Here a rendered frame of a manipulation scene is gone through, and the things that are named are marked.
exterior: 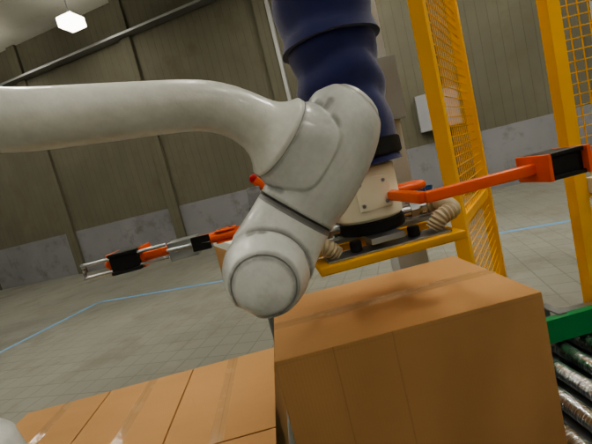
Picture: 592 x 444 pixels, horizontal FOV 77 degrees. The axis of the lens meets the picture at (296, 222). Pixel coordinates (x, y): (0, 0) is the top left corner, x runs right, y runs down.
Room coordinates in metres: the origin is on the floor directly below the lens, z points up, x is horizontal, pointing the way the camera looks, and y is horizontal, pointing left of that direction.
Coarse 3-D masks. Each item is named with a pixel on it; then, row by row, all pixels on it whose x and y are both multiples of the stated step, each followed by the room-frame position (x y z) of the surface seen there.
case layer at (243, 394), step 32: (256, 352) 1.72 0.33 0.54; (160, 384) 1.64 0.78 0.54; (192, 384) 1.56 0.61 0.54; (224, 384) 1.50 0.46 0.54; (256, 384) 1.43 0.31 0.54; (32, 416) 1.64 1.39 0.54; (64, 416) 1.56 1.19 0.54; (96, 416) 1.49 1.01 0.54; (128, 416) 1.43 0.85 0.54; (160, 416) 1.37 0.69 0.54; (192, 416) 1.32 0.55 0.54; (224, 416) 1.27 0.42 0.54; (256, 416) 1.22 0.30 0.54
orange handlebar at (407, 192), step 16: (496, 176) 0.69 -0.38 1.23; (512, 176) 0.69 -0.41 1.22; (528, 176) 0.69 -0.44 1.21; (400, 192) 0.78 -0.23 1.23; (416, 192) 0.71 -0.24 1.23; (432, 192) 0.68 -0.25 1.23; (448, 192) 0.68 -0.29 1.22; (464, 192) 0.68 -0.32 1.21; (224, 240) 0.89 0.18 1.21; (144, 256) 0.88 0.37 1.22
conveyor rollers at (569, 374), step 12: (588, 336) 1.20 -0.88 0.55; (552, 348) 1.21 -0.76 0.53; (564, 348) 1.17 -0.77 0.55; (588, 348) 1.17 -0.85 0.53; (576, 360) 1.11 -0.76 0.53; (588, 360) 1.08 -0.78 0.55; (564, 372) 1.06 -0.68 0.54; (576, 372) 1.04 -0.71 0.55; (588, 372) 1.07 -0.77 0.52; (576, 384) 1.01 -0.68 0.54; (588, 384) 0.98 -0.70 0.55; (564, 396) 0.96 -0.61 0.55; (588, 396) 0.96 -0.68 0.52; (564, 408) 0.94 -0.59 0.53; (576, 408) 0.91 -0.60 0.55; (588, 408) 0.90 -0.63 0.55; (576, 420) 0.90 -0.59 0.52; (588, 420) 0.86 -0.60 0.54
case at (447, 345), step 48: (336, 288) 1.13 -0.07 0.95; (384, 288) 1.03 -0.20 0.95; (432, 288) 0.94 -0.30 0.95; (480, 288) 0.87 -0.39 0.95; (528, 288) 0.80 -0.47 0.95; (288, 336) 0.87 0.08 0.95; (336, 336) 0.80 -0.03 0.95; (384, 336) 0.76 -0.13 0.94; (432, 336) 0.77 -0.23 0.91; (480, 336) 0.77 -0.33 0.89; (528, 336) 0.77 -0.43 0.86; (288, 384) 0.76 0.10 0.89; (336, 384) 0.76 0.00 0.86; (384, 384) 0.76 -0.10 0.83; (432, 384) 0.77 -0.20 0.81; (480, 384) 0.77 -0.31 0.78; (528, 384) 0.77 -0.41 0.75; (336, 432) 0.76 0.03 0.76; (384, 432) 0.76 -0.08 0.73; (432, 432) 0.76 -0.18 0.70; (480, 432) 0.77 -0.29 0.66; (528, 432) 0.77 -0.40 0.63
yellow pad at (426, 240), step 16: (352, 240) 0.85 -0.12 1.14; (400, 240) 0.84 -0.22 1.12; (416, 240) 0.82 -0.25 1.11; (432, 240) 0.81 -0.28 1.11; (448, 240) 0.81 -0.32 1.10; (352, 256) 0.81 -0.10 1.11; (368, 256) 0.80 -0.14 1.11; (384, 256) 0.80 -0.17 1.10; (320, 272) 0.80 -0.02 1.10; (336, 272) 0.79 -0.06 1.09
